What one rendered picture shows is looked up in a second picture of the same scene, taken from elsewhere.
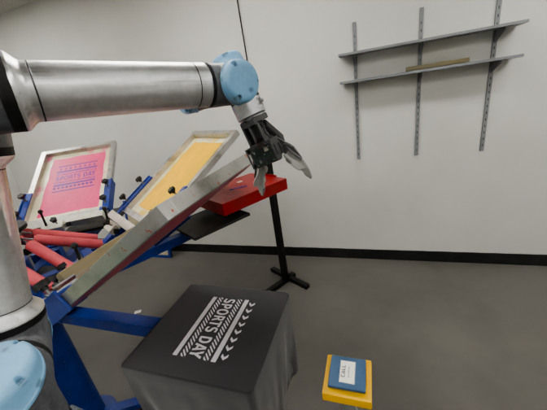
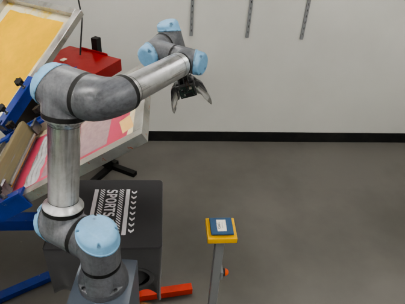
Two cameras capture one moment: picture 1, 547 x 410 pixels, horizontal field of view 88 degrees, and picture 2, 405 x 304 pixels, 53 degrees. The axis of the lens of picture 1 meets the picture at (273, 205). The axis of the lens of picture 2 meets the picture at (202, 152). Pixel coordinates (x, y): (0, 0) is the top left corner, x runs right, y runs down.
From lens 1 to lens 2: 92 cm
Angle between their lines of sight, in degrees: 28
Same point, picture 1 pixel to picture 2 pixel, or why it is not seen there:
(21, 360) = (109, 221)
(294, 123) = not seen: outside the picture
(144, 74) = (169, 73)
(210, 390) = (128, 251)
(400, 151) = (232, 32)
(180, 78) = (179, 70)
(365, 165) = (196, 43)
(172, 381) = not seen: hidden behind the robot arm
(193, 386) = not seen: hidden behind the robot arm
